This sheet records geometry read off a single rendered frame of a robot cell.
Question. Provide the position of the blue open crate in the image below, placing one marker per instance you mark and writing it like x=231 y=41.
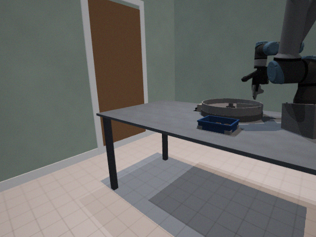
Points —
x=209 y=123

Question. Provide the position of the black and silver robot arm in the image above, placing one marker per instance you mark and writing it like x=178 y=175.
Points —
x=288 y=65

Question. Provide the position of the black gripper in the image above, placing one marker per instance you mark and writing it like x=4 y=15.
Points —
x=261 y=78

